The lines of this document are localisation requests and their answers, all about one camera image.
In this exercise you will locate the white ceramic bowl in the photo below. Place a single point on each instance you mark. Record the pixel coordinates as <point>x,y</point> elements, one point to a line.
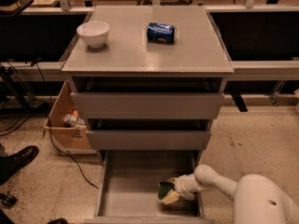
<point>94,33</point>

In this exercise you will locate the silver can in box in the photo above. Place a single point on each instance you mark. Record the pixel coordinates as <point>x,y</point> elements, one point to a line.
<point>73,121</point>

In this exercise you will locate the grey open bottom drawer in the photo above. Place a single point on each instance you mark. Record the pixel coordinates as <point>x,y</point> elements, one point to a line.
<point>129,185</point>

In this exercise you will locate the black caster wheel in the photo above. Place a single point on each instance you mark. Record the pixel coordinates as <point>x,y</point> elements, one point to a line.
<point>7,200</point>

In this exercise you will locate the grey drawer cabinet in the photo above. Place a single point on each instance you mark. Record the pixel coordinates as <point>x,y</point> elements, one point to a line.
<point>196,52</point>

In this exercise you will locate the grey middle drawer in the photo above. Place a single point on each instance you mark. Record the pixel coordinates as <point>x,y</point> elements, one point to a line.
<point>149,134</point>

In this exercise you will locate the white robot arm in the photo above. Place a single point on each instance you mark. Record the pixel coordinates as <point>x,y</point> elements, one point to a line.
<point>256,199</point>

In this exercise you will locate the blue snack bag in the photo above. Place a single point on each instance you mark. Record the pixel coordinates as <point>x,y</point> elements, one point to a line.
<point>161,33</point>

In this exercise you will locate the yellow green sponge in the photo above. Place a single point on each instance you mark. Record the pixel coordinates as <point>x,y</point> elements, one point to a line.
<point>164,188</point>

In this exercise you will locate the cardboard box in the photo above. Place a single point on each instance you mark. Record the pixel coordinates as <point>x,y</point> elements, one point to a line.
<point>64,127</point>

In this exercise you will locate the grey top drawer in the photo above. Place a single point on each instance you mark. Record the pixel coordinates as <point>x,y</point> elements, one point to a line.
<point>147,97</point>

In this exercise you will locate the black leather shoe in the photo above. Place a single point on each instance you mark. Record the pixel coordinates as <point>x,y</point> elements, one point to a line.
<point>10,165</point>

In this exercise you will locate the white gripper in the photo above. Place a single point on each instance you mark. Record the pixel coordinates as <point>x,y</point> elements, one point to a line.
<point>182,188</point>

